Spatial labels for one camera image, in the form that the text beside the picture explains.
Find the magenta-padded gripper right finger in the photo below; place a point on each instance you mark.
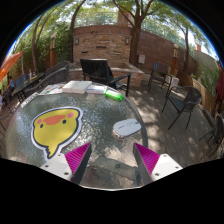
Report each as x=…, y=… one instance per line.
x=148, y=157

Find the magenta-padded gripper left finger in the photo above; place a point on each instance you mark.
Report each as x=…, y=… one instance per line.
x=77, y=157

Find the white computer mouse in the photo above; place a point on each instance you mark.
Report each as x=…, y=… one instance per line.
x=126, y=128

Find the yellow duck-shaped mouse pad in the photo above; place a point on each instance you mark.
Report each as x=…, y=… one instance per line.
x=55, y=130

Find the black metal mesh chair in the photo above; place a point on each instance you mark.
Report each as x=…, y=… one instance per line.
x=160, y=73
x=186, y=101
x=216, y=133

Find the small white blue box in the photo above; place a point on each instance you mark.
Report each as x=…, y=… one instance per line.
x=97, y=89

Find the green packet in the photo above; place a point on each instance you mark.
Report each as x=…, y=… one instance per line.
x=114, y=95

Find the colourful printed booklet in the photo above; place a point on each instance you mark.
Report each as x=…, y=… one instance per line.
x=51, y=89

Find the white number tag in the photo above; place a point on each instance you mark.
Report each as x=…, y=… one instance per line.
x=30, y=99

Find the dark wicker chair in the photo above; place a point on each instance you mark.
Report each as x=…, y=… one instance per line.
x=58, y=66
x=50, y=80

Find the black slatted chair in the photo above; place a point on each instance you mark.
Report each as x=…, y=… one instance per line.
x=96, y=71

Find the dark round patio table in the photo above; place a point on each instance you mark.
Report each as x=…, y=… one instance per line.
x=28, y=83

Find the blue chair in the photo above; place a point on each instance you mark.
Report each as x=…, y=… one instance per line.
x=20, y=80

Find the red patio umbrella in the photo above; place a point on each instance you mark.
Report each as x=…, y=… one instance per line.
x=220, y=90

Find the person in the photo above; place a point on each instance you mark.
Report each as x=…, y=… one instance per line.
x=11, y=81

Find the orange patio umbrella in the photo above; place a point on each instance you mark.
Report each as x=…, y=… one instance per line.
x=10, y=63

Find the grey wall utility box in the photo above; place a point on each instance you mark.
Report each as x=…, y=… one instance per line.
x=141, y=59

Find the wooden lamp post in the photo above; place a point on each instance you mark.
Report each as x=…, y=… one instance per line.
x=52, y=50
x=174, y=60

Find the wall lamp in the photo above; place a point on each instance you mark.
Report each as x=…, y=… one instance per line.
x=127, y=41
x=77, y=41

